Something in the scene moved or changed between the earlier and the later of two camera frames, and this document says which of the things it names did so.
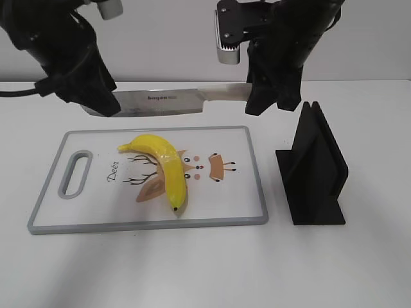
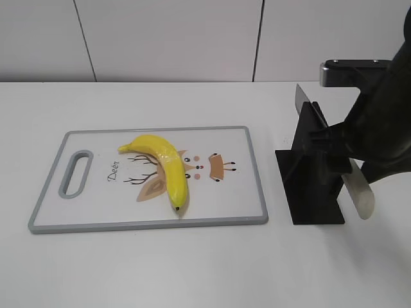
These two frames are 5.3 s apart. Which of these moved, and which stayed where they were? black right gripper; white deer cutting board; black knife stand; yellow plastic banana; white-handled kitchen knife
Moved: white-handled kitchen knife; black right gripper
Stayed: white deer cutting board; yellow plastic banana; black knife stand
